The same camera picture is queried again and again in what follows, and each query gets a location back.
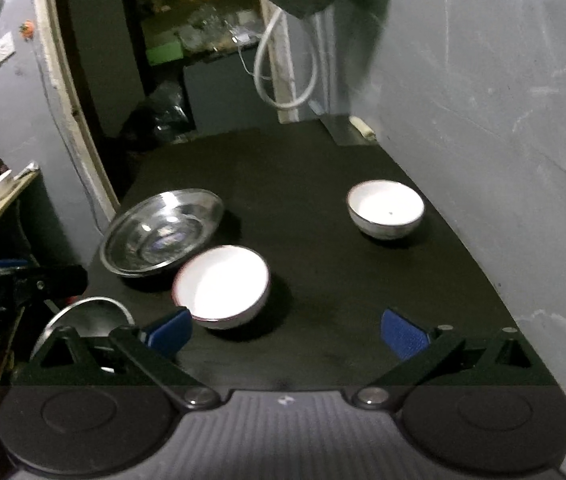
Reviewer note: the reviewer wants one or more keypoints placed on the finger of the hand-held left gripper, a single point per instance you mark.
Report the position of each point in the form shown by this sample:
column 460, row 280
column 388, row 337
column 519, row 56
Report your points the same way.
column 58, row 280

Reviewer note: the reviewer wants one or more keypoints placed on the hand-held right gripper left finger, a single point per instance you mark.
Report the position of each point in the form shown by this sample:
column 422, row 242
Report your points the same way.
column 170, row 332

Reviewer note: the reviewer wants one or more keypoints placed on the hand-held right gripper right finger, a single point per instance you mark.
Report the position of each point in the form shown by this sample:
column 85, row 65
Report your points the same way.
column 403, row 337

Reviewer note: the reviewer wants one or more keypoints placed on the large white ceramic bowl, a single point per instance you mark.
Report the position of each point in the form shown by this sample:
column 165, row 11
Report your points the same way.
column 223, row 285

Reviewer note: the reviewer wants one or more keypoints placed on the large deep steel plate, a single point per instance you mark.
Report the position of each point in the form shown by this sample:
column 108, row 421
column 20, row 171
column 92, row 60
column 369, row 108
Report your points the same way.
column 163, row 235

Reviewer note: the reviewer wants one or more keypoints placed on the small white ceramic bowl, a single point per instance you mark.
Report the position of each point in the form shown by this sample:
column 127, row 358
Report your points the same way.
column 385, row 205

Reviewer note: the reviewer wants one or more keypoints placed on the white bowl with thin rim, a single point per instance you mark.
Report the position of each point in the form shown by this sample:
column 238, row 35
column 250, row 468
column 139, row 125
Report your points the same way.
column 0, row 185

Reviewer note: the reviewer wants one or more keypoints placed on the white tube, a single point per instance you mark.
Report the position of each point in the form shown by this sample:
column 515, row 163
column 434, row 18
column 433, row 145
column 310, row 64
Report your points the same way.
column 27, row 170

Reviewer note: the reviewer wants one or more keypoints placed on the black plastic bag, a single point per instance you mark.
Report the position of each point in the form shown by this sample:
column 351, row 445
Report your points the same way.
column 158, row 115

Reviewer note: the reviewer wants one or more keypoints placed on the cream cylindrical stick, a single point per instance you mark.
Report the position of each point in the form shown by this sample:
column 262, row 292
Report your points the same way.
column 363, row 127

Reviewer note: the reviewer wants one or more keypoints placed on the steel cleaver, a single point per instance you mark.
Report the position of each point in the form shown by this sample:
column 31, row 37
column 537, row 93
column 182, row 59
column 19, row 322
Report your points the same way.
column 340, row 131

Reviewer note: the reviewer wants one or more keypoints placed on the dark cabinet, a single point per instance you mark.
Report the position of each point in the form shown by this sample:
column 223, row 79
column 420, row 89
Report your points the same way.
column 223, row 95

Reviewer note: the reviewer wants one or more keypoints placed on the green box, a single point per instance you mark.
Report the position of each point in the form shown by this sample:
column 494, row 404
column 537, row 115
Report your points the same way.
column 165, row 52

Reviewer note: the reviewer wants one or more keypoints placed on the orange wall decoration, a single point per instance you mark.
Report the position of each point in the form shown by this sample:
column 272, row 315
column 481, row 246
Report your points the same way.
column 26, row 28

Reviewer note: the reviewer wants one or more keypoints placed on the white door frame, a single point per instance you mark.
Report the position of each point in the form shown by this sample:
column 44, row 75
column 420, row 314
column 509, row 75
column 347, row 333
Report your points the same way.
column 45, row 10

